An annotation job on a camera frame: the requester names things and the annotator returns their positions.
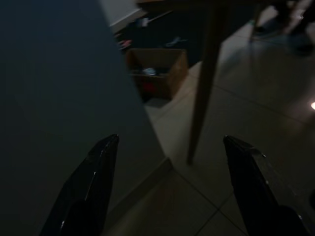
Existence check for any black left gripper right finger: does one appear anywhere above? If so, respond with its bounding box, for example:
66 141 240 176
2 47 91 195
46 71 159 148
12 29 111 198
223 135 311 236

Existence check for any wooden chair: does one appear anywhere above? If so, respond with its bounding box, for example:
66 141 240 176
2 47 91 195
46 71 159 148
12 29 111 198
250 0 315 56

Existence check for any wooden table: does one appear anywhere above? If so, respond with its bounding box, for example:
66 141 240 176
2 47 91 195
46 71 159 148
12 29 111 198
136 0 286 165

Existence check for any brown cardboard box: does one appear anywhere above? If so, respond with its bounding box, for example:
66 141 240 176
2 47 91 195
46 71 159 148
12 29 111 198
126 48 189 101

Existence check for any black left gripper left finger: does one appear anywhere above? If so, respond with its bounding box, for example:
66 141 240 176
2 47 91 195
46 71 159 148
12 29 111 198
39 134 120 236

